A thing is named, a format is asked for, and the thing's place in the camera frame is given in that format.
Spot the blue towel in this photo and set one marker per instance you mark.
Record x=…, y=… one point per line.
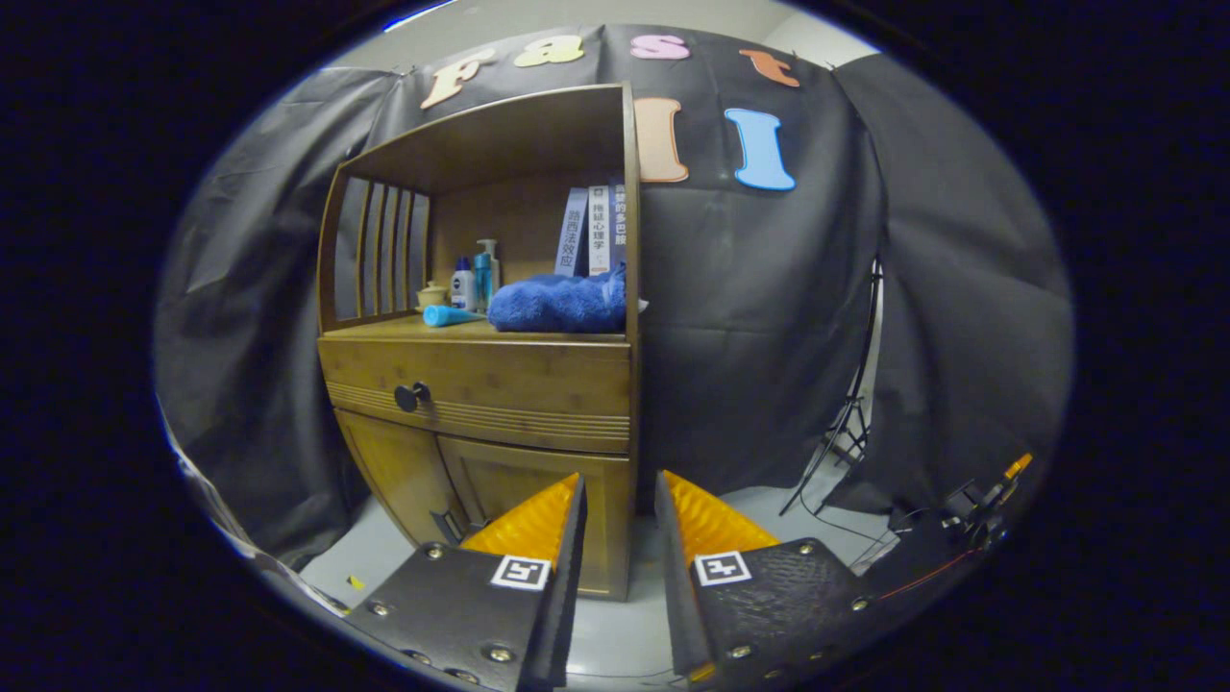
x=562, y=306

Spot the wooden cabinet door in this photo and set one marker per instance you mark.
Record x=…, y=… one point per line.
x=404, y=471
x=500, y=481

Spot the black device with orange tip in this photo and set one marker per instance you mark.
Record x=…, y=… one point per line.
x=980, y=505

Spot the beige lidded ceramic cup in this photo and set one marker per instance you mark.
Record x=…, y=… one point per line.
x=432, y=295

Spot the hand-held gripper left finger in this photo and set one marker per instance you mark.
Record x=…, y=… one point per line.
x=562, y=577

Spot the black light stand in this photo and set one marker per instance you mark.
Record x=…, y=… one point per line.
x=846, y=404

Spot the wooden cabinet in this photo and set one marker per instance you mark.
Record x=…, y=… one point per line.
x=480, y=135

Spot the white book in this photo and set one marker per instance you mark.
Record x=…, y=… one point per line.
x=599, y=231

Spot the dark blue book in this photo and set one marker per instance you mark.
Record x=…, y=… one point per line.
x=620, y=226

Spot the blue and white tube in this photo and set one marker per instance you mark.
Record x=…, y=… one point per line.
x=450, y=315

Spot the light grey book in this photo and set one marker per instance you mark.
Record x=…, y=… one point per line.
x=573, y=235

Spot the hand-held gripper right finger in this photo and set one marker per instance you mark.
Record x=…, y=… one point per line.
x=677, y=586

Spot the blue pump bottle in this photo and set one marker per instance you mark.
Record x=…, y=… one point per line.
x=485, y=276

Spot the black backdrop cloth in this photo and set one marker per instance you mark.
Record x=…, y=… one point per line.
x=769, y=308

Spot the black drawer knob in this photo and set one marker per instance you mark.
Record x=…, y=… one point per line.
x=411, y=395

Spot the wooden drawer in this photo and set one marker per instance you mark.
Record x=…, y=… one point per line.
x=519, y=375

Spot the white bottle with blue cap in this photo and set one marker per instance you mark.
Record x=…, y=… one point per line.
x=463, y=286

